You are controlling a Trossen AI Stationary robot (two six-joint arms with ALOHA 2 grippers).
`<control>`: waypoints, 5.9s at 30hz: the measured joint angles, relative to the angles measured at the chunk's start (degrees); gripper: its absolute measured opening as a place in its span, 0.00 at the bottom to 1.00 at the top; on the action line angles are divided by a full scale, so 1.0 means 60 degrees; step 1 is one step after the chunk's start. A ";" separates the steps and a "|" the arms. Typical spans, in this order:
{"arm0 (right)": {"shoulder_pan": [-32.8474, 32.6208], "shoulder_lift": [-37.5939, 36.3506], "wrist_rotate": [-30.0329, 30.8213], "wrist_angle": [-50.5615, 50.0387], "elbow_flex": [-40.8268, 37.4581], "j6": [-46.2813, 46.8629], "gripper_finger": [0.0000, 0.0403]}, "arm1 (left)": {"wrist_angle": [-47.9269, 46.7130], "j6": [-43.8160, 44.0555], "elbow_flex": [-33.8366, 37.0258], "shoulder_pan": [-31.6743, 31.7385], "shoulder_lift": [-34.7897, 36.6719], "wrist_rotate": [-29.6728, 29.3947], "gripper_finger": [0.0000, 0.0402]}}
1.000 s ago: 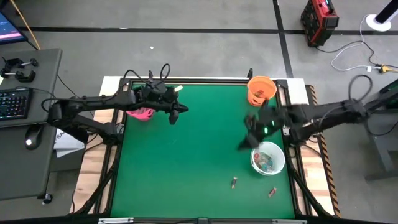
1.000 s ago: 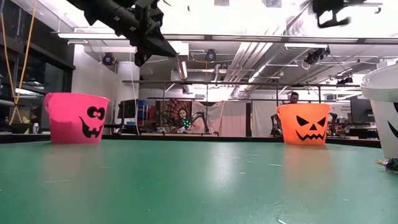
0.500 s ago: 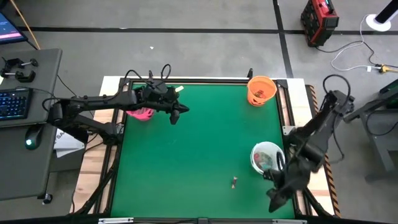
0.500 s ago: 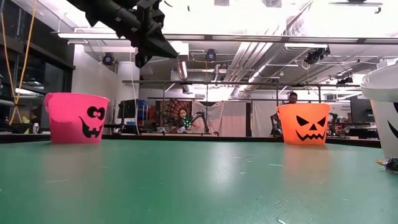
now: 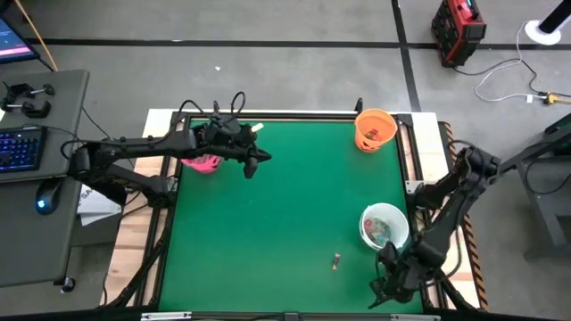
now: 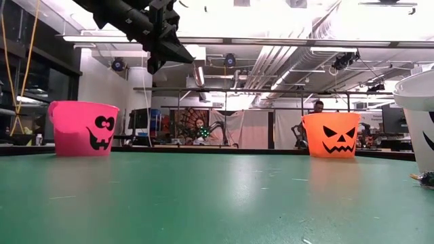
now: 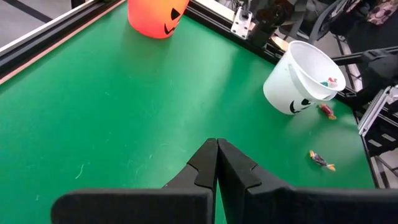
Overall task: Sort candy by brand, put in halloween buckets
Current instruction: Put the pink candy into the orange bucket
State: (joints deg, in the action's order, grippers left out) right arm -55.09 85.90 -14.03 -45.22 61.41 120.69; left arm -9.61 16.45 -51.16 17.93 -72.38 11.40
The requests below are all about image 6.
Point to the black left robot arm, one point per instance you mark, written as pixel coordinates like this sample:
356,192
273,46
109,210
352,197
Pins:
122,17

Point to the yellow pole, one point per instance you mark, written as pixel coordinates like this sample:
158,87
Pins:
28,51
7,51

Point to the white ceiling pipes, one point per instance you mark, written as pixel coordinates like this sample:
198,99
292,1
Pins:
271,67

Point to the yellow green wrapped candy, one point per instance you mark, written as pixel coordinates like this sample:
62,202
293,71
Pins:
426,179

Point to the blue barrel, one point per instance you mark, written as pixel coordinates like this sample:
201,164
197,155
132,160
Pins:
155,118

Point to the black metal rack frame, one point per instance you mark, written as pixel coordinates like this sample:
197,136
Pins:
237,90

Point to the white plastic bottle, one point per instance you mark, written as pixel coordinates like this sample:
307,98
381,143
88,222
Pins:
39,139

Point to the round black blue reel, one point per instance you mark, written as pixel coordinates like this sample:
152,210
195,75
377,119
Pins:
230,60
118,64

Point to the white ceiling box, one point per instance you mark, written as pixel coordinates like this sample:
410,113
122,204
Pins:
198,52

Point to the black ceiling camera cluster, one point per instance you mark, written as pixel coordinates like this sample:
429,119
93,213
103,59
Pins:
344,60

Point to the black background robot arm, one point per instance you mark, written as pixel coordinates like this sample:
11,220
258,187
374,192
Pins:
217,130
298,135

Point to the green table mat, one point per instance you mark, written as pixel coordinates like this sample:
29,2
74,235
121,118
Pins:
217,203

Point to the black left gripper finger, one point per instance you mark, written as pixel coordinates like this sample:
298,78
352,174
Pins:
173,58
178,47

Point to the white round pillar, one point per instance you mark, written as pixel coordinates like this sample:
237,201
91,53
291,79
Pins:
138,91

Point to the black track light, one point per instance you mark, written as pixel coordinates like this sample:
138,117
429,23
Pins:
376,87

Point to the long ceiling light bar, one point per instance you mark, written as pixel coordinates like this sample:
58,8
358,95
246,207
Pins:
254,41

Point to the round patterned wall hanging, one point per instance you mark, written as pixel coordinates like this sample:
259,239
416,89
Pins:
186,117

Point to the white halloween face bucket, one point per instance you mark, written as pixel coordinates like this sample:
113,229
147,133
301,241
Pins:
417,98

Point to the white cloth curtain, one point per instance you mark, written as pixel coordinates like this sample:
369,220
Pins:
257,128

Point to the silver ceiling duct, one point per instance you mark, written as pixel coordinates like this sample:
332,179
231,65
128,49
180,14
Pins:
200,76

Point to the orange jack-o-lantern bucket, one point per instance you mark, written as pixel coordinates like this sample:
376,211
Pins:
330,123

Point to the black aluminium rig frame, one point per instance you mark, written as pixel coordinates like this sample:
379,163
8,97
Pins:
237,150

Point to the black computer monitor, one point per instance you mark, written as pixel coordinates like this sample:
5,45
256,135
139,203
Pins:
393,118
138,118

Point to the pink halloween face bucket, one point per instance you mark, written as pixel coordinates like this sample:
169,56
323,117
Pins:
74,135

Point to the person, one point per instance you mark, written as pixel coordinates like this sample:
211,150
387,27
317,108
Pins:
317,106
198,124

